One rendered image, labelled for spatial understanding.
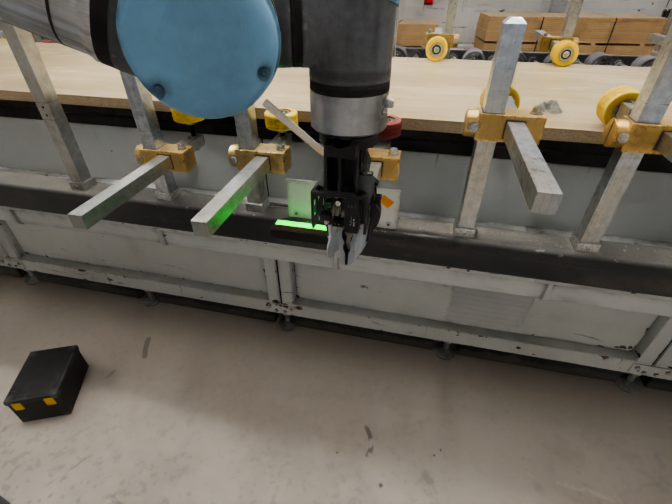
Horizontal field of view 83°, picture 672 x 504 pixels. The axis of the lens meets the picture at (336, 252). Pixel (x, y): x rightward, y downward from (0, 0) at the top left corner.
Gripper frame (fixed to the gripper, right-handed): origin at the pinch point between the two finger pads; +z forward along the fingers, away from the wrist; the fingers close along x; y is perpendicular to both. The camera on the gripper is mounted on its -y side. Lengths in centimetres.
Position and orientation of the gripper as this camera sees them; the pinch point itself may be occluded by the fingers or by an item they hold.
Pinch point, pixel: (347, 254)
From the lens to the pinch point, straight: 58.6
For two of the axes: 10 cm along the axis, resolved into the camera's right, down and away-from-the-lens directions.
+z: -0.1, 8.1, 5.8
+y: -2.3, 5.6, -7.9
